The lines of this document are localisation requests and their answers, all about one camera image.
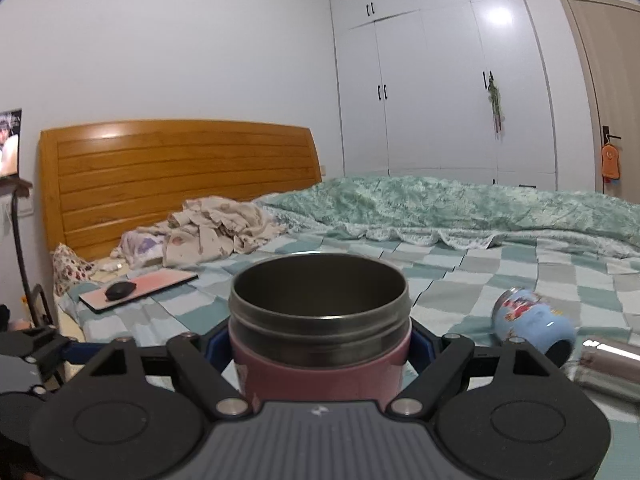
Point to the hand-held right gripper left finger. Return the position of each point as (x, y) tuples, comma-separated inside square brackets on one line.
[(219, 347)]

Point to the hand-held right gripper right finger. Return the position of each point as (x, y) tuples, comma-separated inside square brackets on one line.
[(422, 346)]

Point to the wooden headboard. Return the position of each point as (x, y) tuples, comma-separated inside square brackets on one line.
[(175, 170)]

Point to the steel bottle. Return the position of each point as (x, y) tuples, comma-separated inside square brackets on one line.
[(610, 366)]

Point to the black computer mouse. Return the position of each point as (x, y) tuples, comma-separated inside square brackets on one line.
[(120, 291)]

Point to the crumpled floral cloth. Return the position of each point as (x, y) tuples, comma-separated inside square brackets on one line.
[(215, 230)]

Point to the beige door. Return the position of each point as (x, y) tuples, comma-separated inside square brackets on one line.
[(615, 85)]

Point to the wall poster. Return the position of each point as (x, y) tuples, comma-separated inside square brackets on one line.
[(10, 142)]

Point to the checked bed sheet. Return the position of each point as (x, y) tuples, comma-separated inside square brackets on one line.
[(500, 272)]

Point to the blue printed cup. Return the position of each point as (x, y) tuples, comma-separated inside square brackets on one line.
[(525, 320)]

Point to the pink cup with steel rim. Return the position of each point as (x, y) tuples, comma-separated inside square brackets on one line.
[(320, 375)]

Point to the purple printed pillow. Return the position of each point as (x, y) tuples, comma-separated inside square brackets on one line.
[(142, 247)]

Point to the white wardrobe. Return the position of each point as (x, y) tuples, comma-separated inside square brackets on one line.
[(425, 85)]

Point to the pink mouse pad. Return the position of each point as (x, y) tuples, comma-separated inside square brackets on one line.
[(160, 280)]

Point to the green hanging ornament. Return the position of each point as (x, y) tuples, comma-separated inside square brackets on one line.
[(496, 100)]

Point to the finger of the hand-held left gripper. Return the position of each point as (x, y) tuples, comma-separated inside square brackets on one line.
[(82, 352)]

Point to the green patterned blanket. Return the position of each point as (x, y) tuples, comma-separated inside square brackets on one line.
[(450, 205)]

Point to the orange hanging ornament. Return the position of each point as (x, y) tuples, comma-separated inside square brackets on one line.
[(610, 162)]

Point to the black floor stand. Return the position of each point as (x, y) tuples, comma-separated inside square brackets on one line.
[(19, 240)]

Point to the floral cushion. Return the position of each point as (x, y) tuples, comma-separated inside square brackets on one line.
[(70, 267)]

